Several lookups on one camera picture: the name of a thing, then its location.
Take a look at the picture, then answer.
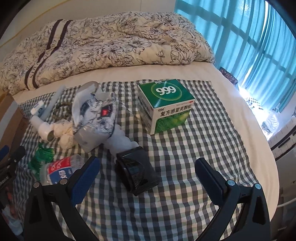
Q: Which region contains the floss pick jar blue label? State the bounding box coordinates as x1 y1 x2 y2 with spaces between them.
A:
40 154 85 185

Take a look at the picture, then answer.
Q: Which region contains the green wrapper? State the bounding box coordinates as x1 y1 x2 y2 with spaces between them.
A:
28 143 55 181

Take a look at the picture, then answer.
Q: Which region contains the brown bead bracelet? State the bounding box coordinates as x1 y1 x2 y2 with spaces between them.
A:
51 101 73 122

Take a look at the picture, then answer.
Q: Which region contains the black shiny box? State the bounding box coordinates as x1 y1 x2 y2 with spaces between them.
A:
115 147 159 196

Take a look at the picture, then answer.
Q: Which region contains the white foam tube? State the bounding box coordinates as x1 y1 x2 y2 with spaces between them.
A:
40 85 65 121

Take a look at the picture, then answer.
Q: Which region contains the floral tissue pack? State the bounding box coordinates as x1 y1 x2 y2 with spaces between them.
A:
72 81 118 153

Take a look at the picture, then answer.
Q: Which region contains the green 999 medicine box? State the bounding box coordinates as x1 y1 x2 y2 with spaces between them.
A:
137 79 196 135

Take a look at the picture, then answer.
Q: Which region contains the small blue white box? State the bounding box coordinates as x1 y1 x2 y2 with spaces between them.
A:
30 100 45 116

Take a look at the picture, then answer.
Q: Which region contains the cardboard box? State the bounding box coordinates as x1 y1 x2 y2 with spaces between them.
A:
1 90 29 162

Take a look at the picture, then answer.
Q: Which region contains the floral quilt with stripes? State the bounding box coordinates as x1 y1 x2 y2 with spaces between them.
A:
1 11 215 95

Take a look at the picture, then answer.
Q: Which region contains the blue curtain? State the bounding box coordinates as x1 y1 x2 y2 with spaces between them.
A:
175 1 295 111

